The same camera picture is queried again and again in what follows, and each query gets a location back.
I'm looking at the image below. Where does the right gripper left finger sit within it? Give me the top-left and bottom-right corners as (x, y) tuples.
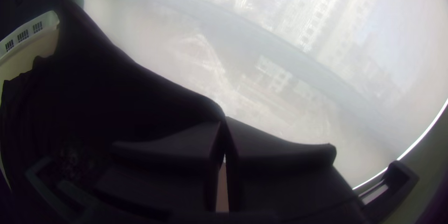
(93, 121), (225, 215)

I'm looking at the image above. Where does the white laundry basket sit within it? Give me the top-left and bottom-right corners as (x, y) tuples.
(0, 10), (60, 60)

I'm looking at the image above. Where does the dark t-shirt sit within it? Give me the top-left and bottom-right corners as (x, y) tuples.
(0, 0), (226, 189)

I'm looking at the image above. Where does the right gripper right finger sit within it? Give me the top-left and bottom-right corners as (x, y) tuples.
(225, 117), (358, 215)

